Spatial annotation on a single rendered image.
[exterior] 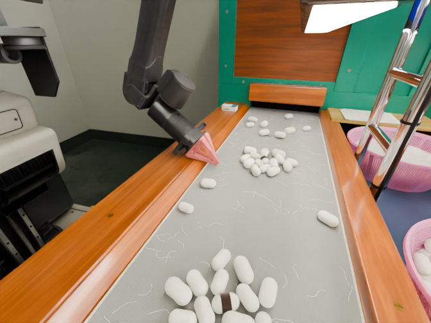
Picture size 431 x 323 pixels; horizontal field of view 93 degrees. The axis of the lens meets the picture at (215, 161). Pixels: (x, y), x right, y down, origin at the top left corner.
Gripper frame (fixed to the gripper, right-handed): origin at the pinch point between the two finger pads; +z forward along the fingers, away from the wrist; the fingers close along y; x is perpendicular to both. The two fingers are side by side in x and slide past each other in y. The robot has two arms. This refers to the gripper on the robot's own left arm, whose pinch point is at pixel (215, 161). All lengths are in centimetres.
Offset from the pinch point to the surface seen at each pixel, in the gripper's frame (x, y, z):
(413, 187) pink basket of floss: -25, 16, 41
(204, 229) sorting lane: -1.5, -19.1, 5.2
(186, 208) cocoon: 0.1, -16.9, 0.9
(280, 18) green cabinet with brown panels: -30, 57, -17
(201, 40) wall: 17, 134, -65
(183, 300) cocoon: -4.2, -30.8, 6.2
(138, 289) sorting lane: 1.2, -30.9, 2.1
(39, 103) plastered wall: 142, 80, -142
